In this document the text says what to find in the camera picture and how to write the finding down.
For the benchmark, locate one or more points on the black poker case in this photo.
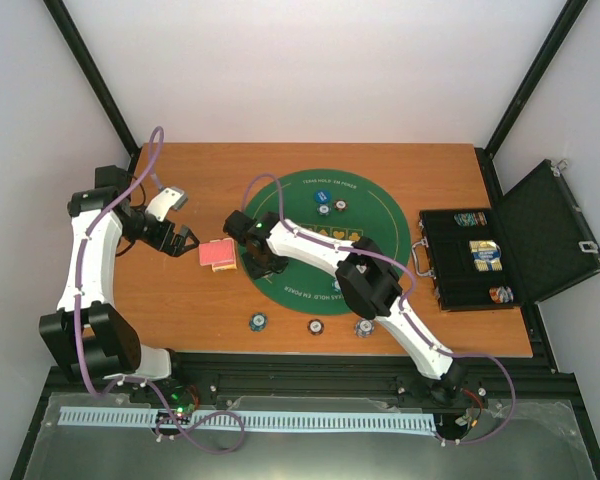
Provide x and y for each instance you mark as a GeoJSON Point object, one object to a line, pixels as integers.
{"type": "Point", "coordinates": [546, 245]}

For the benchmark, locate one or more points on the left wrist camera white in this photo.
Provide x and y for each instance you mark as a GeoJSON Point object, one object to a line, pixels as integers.
{"type": "Point", "coordinates": [169, 198]}

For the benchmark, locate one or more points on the blue white chip stack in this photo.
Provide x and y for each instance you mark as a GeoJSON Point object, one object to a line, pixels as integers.
{"type": "Point", "coordinates": [364, 328]}

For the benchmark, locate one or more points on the chips row in case top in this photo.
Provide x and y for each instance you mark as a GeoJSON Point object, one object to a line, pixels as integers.
{"type": "Point", "coordinates": [471, 219]}

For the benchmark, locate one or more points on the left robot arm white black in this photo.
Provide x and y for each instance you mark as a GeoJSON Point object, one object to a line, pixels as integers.
{"type": "Point", "coordinates": [86, 334]}

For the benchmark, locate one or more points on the mixed chips in case bottom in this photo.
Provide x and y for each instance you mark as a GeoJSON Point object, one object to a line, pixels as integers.
{"type": "Point", "coordinates": [501, 294]}

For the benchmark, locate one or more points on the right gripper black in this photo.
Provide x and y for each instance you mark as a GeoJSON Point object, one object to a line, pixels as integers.
{"type": "Point", "coordinates": [256, 273]}

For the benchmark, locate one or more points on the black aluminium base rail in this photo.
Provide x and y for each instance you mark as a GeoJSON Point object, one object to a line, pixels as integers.
{"type": "Point", "coordinates": [218, 379]}

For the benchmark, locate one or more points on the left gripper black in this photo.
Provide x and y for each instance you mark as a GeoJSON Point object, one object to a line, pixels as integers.
{"type": "Point", "coordinates": [174, 249]}

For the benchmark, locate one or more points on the metal front plate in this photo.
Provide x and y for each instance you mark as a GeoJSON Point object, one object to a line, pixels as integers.
{"type": "Point", "coordinates": [532, 439]}

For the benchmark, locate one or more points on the blue round blind button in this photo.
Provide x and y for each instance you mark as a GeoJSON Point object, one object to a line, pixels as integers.
{"type": "Point", "coordinates": [322, 196]}

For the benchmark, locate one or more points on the red playing card deck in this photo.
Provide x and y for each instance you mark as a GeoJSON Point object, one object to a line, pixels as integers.
{"type": "Point", "coordinates": [217, 251]}

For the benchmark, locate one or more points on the right black frame post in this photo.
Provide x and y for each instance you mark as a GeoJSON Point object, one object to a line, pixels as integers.
{"type": "Point", "coordinates": [551, 45]}

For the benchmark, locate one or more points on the brown poker chip stack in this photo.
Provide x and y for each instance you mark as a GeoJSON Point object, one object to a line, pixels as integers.
{"type": "Point", "coordinates": [315, 327]}

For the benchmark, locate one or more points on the orange card box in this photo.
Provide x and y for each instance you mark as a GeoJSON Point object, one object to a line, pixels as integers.
{"type": "Point", "coordinates": [217, 267]}

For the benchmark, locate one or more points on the blue white chips in case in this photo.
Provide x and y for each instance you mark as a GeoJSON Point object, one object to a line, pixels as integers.
{"type": "Point", "coordinates": [486, 255]}

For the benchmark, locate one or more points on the black frame post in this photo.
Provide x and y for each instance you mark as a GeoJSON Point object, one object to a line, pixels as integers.
{"type": "Point", "coordinates": [78, 48]}
{"type": "Point", "coordinates": [551, 45]}

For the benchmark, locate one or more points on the teal poker chip stack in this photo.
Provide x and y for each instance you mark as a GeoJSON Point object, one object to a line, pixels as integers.
{"type": "Point", "coordinates": [258, 322]}

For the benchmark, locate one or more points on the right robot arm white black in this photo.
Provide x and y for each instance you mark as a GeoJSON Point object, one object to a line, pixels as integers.
{"type": "Point", "coordinates": [368, 281]}

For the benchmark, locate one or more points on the round green poker mat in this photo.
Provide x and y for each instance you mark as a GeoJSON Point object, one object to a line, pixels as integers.
{"type": "Point", "coordinates": [371, 212]}

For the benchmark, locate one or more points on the left black frame post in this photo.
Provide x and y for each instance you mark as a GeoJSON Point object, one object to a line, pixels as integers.
{"type": "Point", "coordinates": [78, 48]}

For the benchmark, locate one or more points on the light blue cable duct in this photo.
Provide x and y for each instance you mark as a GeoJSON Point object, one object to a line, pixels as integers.
{"type": "Point", "coordinates": [252, 421]}

